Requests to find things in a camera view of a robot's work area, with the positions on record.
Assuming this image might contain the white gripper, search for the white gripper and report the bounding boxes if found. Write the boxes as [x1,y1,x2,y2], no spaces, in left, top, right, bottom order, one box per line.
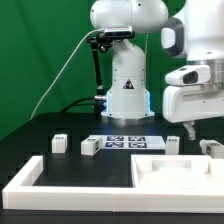
[163,85,224,140]

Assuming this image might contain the white square tabletop part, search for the white square tabletop part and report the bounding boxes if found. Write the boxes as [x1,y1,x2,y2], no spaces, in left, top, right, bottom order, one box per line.
[131,155,224,193]

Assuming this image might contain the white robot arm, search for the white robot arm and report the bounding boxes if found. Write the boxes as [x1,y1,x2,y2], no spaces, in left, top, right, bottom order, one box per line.
[90,0,224,139]

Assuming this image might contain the fiducial tag sheet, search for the fiducial tag sheet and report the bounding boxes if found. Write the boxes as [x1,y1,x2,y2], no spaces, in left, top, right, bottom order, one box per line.
[89,135,165,150]

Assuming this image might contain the white U-shaped obstacle fence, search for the white U-shaped obstacle fence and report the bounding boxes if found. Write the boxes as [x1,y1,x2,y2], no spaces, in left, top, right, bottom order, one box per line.
[2,156,224,213]

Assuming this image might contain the camera on black mount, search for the camera on black mount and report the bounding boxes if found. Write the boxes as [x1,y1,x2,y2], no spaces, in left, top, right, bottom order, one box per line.
[104,27,132,37]

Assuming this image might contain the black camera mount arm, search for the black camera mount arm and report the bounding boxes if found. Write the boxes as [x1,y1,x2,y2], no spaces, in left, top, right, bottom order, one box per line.
[86,31,136,116]

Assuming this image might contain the black base cables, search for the black base cables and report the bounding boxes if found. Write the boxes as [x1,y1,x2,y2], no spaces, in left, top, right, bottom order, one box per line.
[59,96,103,114]

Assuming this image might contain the white camera cable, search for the white camera cable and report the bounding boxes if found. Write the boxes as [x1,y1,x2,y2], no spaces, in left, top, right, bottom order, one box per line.
[29,27,106,120]

